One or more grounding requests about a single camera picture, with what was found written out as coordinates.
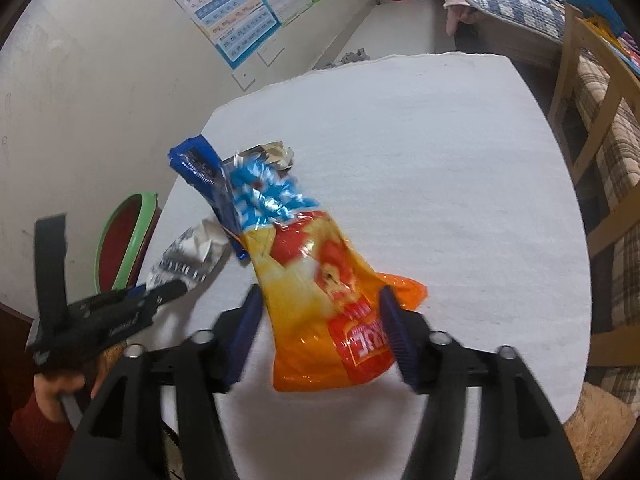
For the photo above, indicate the white wall socket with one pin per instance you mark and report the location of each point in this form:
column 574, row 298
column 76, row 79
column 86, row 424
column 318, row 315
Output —
column 243, row 80

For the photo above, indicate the pink cloth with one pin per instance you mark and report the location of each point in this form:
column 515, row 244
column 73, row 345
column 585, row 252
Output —
column 457, row 12

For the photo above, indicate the dark blue snack wrapper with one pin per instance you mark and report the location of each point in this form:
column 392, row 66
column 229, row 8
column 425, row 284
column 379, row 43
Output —
column 200, row 165

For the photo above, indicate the light blue snack wrapper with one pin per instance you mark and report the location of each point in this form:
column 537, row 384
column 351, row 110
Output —
column 265, row 200

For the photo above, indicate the wooden chair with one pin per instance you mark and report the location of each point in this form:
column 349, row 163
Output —
column 575, row 60

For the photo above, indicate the bed with plaid blanket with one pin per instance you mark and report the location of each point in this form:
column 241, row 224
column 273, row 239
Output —
column 510, row 0

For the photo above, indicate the tan fuzzy cloth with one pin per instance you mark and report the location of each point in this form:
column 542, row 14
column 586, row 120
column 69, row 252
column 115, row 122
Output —
column 600, row 420

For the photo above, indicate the person's left forearm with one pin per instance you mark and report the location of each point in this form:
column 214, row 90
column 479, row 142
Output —
column 35, row 442

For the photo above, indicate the white plastic wrapper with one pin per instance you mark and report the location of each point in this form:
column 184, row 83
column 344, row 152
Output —
column 192, row 250

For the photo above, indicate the pair of grey shoes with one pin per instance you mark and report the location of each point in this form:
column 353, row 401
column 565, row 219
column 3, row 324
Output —
column 357, row 55

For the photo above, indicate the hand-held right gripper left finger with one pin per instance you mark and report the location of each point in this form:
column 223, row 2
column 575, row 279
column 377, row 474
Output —
column 245, row 332

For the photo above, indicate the person's left hand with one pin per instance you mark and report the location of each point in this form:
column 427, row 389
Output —
column 52, row 390

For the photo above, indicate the orange snack bag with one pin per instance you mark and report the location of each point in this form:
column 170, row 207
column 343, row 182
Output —
column 310, row 310

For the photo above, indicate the blue box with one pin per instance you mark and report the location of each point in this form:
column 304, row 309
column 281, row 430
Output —
column 595, row 0

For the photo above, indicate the grey sneaker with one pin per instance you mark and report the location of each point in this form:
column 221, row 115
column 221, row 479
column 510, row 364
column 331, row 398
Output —
column 334, row 63

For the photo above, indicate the dark brown wooden furniture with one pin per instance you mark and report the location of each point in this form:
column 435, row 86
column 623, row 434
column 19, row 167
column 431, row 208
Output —
column 15, row 350

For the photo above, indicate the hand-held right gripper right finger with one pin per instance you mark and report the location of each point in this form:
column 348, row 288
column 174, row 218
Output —
column 397, row 337

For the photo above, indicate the green basin with red inside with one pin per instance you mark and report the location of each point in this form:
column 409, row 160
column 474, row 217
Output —
column 120, row 240

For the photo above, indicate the brown plaid cushion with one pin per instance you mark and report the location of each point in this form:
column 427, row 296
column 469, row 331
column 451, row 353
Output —
column 622, row 135

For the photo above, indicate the blue bordered wall poster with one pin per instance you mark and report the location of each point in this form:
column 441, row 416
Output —
column 225, row 15

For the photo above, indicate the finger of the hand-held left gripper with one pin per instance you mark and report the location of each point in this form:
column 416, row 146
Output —
column 170, row 291

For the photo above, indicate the silver foil wrapper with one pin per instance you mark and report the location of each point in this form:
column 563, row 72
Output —
column 270, row 152

